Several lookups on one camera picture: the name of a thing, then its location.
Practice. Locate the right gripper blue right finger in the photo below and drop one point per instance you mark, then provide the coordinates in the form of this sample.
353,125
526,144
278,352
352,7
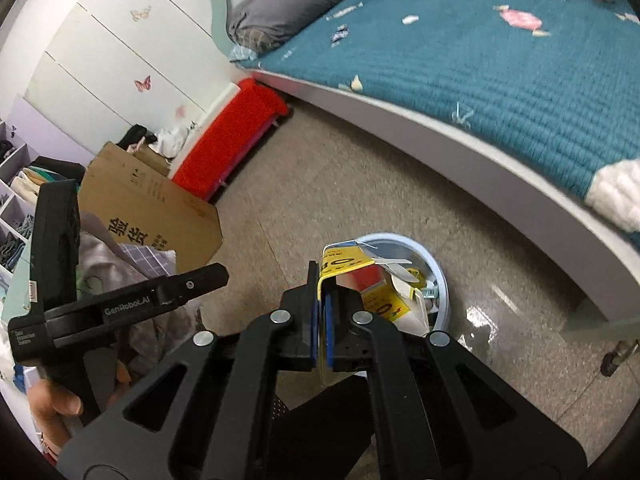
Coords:
329,327

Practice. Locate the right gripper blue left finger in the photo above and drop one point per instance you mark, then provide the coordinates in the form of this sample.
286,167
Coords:
312,304

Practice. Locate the yellow printed box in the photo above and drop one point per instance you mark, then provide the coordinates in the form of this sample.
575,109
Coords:
346,264

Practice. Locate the white round trash bin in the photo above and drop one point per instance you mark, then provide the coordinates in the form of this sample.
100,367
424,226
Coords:
416,278

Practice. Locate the person's left hand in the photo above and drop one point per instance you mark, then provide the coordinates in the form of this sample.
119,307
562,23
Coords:
52,405

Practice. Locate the open shelf unit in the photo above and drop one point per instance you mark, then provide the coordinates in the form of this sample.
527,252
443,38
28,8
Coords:
25,137

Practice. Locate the brown cardboard box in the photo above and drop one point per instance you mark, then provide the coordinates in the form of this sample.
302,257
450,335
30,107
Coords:
139,206

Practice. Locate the red covered low bench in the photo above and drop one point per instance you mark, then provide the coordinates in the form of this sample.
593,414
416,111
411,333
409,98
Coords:
229,130

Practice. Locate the grey pillow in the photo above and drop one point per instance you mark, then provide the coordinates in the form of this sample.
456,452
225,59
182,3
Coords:
300,0

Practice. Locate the white wardrobe doors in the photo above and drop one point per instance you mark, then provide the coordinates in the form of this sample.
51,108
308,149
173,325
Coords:
96,67

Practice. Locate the teal knitted bed blanket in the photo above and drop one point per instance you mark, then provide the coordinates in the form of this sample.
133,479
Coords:
553,83

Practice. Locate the grey bed frame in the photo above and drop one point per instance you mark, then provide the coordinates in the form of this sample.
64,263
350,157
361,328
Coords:
598,259

